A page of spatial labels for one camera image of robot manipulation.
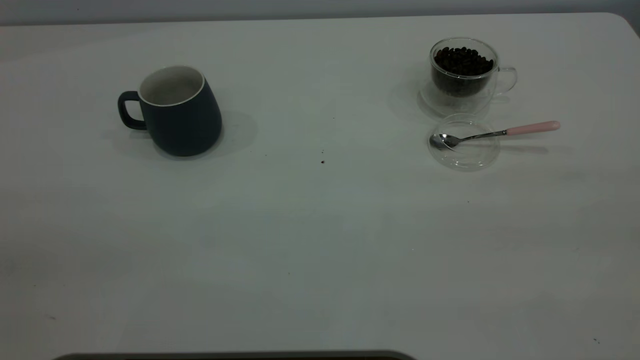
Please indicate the coffee beans in glass cup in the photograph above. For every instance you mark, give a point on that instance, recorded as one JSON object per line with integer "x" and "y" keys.
{"x": 462, "y": 62}

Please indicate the clear round glass lid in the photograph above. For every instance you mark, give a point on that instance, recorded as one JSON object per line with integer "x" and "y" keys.
{"x": 475, "y": 158}

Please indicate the dark grey ceramic mug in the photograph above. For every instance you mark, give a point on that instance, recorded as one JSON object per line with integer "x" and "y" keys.
{"x": 185, "y": 125}

